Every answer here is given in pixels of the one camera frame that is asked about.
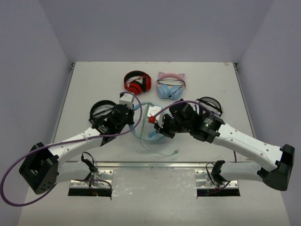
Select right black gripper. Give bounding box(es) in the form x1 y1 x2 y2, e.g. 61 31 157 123
154 113 190 139

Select green headphone cable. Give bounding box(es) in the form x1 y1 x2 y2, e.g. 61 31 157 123
138 101 181 158

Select light blue headphones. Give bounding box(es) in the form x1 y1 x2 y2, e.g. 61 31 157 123
128 102 165 142

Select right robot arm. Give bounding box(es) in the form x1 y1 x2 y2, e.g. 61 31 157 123
147 100 295 191

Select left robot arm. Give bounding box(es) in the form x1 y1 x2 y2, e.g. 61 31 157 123
19 104 134 194

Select white black headphones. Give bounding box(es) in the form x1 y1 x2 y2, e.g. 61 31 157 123
197 97 223 117

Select pink blue cat-ear headphones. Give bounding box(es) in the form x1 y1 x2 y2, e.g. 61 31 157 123
156 72 186 100

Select red headphones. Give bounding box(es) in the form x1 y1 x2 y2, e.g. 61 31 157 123
124 71 152 95

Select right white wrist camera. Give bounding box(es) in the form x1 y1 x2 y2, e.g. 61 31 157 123
147 106 166 128

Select metal rail bracket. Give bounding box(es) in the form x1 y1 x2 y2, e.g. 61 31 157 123
56 161 238 191

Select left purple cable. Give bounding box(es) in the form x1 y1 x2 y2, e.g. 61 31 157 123
0 93 142 207

